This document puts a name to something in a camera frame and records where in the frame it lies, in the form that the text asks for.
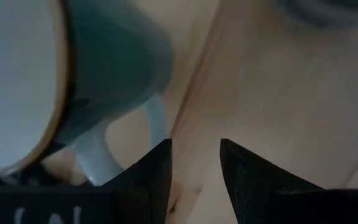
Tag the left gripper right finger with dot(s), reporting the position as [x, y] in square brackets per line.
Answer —
[259, 193]

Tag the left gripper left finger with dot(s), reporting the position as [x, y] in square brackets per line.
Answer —
[141, 193]

